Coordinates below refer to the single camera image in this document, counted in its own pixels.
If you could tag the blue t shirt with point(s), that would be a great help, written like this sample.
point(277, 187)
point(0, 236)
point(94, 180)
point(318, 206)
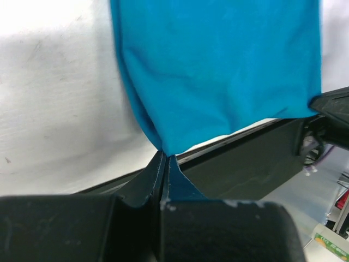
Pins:
point(197, 70)

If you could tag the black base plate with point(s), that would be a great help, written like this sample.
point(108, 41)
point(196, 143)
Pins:
point(246, 166)

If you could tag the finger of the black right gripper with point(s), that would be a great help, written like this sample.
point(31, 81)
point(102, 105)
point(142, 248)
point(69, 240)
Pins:
point(333, 105)

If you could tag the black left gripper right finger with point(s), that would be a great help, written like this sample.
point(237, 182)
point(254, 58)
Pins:
point(195, 228)

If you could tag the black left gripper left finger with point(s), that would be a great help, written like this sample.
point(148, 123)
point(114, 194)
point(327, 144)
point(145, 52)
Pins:
point(118, 226)

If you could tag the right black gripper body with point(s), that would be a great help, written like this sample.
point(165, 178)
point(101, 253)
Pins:
point(319, 131)

